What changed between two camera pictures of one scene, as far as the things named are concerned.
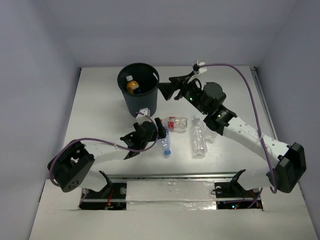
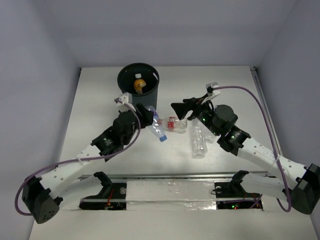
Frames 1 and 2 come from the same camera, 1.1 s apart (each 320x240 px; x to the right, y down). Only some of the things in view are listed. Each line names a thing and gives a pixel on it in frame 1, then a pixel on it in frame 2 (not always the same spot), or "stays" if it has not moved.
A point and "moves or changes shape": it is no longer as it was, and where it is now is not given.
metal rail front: (248, 175) stays
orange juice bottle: (132, 87) -> (139, 83)
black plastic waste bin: (148, 78) stays
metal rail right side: (264, 101) stays
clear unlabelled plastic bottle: (199, 148) stays
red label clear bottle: (175, 124) stays
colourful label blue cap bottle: (165, 143) moves or changes shape
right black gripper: (182, 82) -> (195, 104)
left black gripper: (155, 128) -> (144, 116)
